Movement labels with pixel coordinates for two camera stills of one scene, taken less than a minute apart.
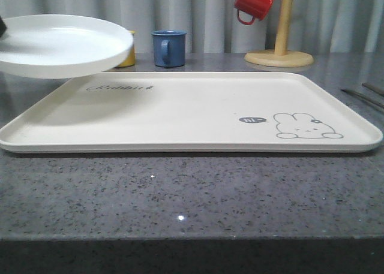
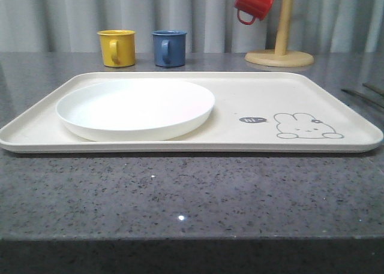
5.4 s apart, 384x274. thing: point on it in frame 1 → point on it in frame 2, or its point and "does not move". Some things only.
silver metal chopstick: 374,89 does not move
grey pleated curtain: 327,20 does not move
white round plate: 56,46 → 137,110
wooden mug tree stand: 281,56 does not move
